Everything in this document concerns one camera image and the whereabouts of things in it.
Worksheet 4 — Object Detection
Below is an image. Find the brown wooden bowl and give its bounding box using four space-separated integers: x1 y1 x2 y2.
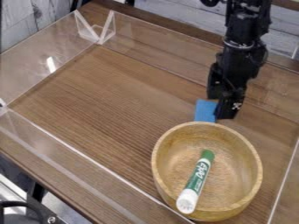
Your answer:
150 122 262 222

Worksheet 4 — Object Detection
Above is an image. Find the blue foam block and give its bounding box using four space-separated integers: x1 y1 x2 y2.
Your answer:
193 100 217 123

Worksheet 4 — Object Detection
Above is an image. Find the clear acrylic tray wall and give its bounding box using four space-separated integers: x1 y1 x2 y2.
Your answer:
0 6 299 224

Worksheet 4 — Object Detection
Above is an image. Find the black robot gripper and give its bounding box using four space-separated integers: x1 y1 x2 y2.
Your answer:
206 40 268 119

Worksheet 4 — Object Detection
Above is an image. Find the green Expo marker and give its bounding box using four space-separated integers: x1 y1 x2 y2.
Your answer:
176 150 214 214

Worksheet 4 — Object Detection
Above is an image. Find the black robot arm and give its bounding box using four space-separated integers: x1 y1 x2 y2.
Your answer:
206 0 272 119

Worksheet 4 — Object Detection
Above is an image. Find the black metal bracket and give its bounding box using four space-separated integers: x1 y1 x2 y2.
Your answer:
37 204 68 224

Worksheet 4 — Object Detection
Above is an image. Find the black cable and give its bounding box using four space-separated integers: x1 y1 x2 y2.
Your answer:
0 200 44 224

